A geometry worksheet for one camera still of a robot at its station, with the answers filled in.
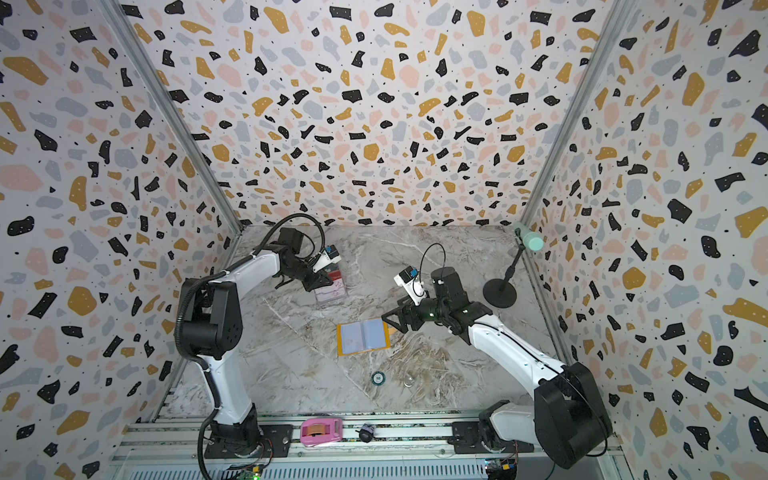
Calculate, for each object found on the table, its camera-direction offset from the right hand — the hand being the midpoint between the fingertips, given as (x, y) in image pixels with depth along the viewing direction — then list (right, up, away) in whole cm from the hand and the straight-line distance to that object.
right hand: (392, 305), depth 78 cm
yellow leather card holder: (-10, -12, +14) cm, 21 cm away
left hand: (-20, +8, +18) cm, 28 cm away
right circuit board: (+26, -38, -7) cm, 47 cm away
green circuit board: (-32, -38, -8) cm, 51 cm away
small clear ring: (+4, -22, +4) cm, 23 cm away
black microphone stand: (+36, 0, +23) cm, 43 cm away
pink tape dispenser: (-19, -30, -6) cm, 35 cm away
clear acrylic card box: (-20, +1, +22) cm, 30 cm away
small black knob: (-6, -30, -6) cm, 31 cm away
